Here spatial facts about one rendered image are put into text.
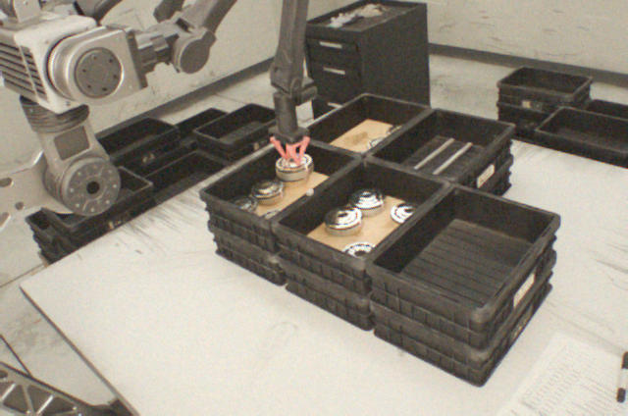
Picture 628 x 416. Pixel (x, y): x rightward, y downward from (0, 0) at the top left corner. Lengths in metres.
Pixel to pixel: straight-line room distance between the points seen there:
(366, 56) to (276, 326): 1.89
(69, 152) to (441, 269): 0.91
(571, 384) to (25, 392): 1.35
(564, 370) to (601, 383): 0.08
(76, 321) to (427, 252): 0.98
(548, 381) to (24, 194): 1.25
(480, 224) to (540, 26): 3.40
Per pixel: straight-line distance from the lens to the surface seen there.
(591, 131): 2.84
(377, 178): 1.70
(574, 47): 4.78
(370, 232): 1.57
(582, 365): 1.43
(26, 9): 1.31
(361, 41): 3.06
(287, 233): 1.44
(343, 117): 2.08
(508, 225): 1.53
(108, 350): 1.63
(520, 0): 4.86
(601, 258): 1.73
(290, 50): 1.44
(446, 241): 1.52
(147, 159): 2.99
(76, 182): 1.39
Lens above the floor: 1.75
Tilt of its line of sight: 29 degrees down
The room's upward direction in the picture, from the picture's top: 8 degrees counter-clockwise
